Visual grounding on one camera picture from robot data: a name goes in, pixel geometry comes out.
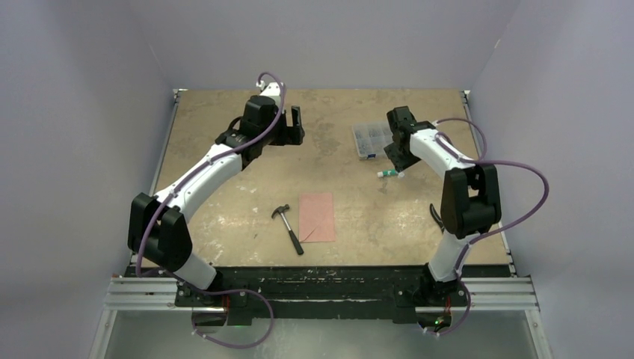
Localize white green glue stick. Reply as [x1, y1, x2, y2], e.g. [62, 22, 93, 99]
[377, 169, 398, 178]

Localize black handled hammer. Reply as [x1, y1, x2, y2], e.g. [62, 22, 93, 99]
[271, 204, 304, 256]

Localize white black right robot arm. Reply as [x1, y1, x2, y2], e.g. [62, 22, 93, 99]
[384, 106, 502, 304]

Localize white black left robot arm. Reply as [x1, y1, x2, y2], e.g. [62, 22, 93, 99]
[127, 95, 305, 306]

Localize clear plastic screw organizer box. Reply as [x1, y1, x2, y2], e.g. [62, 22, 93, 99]
[351, 122, 393, 160]

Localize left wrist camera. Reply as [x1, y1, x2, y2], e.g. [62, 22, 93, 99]
[256, 80, 284, 102]

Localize black handled pliers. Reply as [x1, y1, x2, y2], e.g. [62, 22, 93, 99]
[429, 203, 445, 233]

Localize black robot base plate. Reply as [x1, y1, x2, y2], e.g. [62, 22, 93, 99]
[140, 265, 511, 330]

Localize aluminium frame rail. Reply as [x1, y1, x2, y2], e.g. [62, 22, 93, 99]
[92, 89, 539, 358]

